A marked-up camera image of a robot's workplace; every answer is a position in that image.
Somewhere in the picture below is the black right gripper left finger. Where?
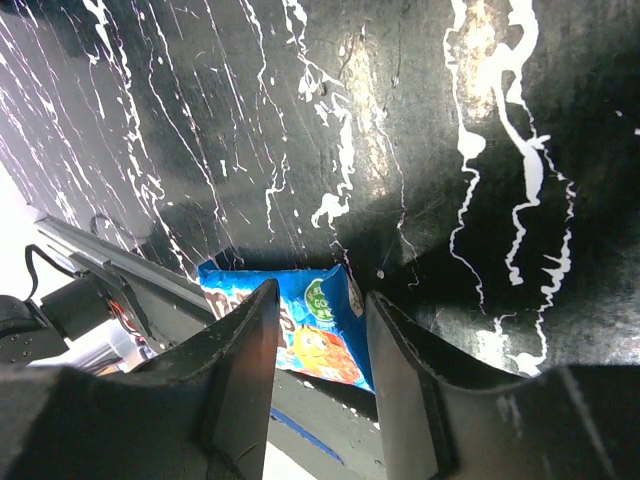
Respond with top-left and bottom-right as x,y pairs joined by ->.
1,279 -> 280,479

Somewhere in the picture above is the blue M&M bag front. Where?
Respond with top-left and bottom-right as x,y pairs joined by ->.
198,260 -> 374,392

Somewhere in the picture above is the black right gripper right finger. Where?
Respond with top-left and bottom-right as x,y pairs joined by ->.
366,292 -> 620,479

